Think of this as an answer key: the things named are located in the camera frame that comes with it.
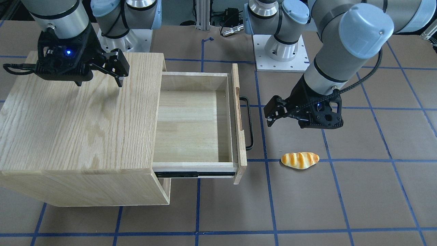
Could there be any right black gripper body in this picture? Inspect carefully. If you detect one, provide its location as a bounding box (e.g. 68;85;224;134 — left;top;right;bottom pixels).
83;31;130;78

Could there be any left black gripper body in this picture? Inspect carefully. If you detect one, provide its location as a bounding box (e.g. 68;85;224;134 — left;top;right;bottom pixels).
264;76;320;120

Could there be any black metal drawer handle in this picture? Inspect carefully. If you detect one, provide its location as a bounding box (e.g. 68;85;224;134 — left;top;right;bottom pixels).
239;96;254;151

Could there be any wooden drawer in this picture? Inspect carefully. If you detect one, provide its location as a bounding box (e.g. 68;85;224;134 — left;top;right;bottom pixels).
153;64;247;185

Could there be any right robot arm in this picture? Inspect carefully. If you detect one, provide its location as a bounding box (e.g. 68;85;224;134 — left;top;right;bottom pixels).
3;0;162;87

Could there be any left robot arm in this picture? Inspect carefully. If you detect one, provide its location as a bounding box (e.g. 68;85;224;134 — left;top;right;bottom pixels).
243;0;436;129

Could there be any light wooden drawer cabinet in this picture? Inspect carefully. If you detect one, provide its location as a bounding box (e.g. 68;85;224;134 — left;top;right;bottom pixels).
0;53;170;207

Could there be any toy bread loaf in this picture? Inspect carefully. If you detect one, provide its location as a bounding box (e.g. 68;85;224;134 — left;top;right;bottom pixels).
280;152;320;170

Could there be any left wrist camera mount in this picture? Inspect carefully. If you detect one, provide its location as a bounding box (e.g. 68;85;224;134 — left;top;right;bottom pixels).
292;96;343;129

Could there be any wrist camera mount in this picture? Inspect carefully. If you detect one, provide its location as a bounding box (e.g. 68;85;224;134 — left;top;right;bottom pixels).
292;96;343;129
3;26;98;86

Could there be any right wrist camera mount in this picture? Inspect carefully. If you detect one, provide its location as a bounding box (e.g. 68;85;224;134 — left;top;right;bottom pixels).
3;26;98;86

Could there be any silver cable connector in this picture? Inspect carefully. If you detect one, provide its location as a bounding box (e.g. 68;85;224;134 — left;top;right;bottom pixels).
220;24;244;37

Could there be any aluminium frame post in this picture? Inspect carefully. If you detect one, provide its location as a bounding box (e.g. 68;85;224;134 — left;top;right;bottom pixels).
195;0;211;32

